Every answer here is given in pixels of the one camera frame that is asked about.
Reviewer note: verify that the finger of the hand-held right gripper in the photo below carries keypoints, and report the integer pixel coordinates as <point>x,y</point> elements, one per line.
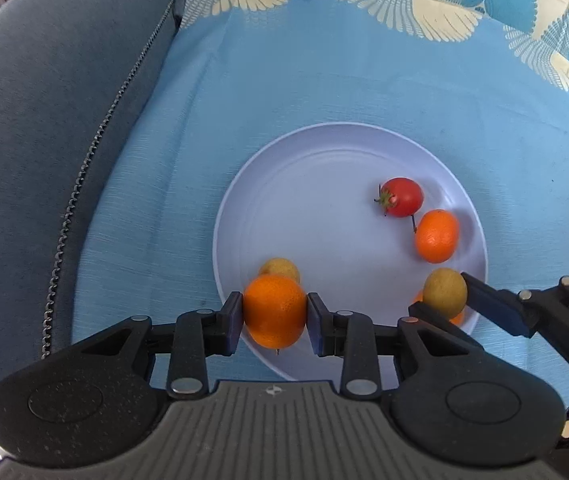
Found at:
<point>494,305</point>
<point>447,327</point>

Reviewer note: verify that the blue fan-print bed sheet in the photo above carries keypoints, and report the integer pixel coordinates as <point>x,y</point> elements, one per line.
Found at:
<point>314,60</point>

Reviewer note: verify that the yellow-brown longan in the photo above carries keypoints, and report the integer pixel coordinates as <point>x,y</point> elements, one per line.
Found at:
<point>444,291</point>
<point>279,266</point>

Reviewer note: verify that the orange mandarin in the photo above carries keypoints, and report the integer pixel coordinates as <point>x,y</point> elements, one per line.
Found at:
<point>274,312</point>
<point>459,317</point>
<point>436,236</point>

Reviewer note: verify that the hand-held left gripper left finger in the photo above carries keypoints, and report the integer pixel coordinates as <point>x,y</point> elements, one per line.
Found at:
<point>234,322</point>

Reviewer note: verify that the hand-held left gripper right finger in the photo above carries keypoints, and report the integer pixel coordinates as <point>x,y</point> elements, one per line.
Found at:
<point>315,324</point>

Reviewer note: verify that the red cherry tomato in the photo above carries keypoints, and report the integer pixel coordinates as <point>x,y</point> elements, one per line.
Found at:
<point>403,197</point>

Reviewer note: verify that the blue fabric sofa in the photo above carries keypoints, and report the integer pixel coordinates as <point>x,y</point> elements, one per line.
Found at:
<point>39,135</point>

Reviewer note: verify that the pale blue round plate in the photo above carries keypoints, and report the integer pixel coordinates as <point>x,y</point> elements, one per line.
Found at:
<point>324,185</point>

